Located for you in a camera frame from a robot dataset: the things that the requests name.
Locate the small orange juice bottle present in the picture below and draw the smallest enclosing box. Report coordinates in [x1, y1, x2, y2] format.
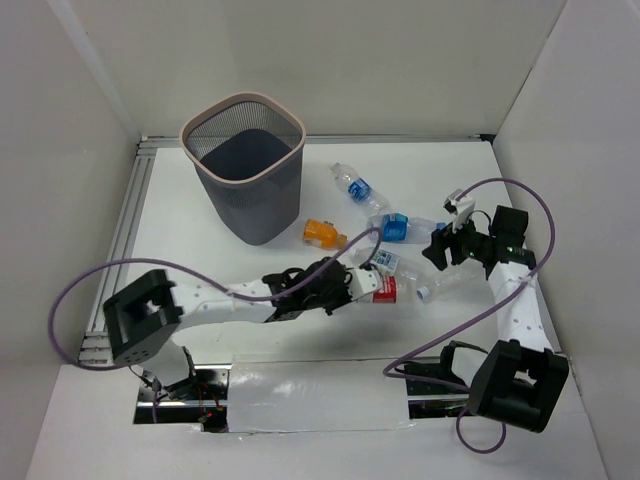
[302, 219, 348, 250]

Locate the green label water bottle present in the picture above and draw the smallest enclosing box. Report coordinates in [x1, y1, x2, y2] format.
[348, 247, 436, 299]

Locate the red label water bottle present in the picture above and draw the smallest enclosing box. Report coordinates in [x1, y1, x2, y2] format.
[359, 276, 420, 305]

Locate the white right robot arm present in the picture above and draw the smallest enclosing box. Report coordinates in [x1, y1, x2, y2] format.
[422, 200, 569, 433]

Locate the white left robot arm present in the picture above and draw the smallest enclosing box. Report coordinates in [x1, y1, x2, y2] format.
[103, 258, 355, 399]

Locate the grey mesh waste bin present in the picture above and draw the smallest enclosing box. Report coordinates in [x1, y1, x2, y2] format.
[179, 92, 306, 246]

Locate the clear bottle white cap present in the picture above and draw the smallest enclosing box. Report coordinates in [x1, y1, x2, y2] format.
[415, 264, 485, 302]

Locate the blue label bottle blue cap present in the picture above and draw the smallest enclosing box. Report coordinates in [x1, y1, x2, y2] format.
[366, 213, 446, 244]

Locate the blue label bottle upper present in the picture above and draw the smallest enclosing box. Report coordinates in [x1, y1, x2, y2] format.
[330, 163, 390, 216]

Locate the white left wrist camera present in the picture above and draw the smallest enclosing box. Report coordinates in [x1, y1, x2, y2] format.
[347, 268, 383, 303]

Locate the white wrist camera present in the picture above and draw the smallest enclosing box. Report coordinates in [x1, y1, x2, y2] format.
[347, 268, 383, 303]
[443, 189, 476, 232]

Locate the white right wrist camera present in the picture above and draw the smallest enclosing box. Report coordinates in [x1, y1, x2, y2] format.
[443, 189, 476, 232]

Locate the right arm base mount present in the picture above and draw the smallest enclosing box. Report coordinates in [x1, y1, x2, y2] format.
[396, 357, 468, 420]

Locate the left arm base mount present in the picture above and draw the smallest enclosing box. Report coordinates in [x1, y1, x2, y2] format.
[129, 363, 232, 433]

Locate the aluminium frame rail left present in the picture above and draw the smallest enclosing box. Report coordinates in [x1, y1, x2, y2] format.
[78, 140, 157, 367]

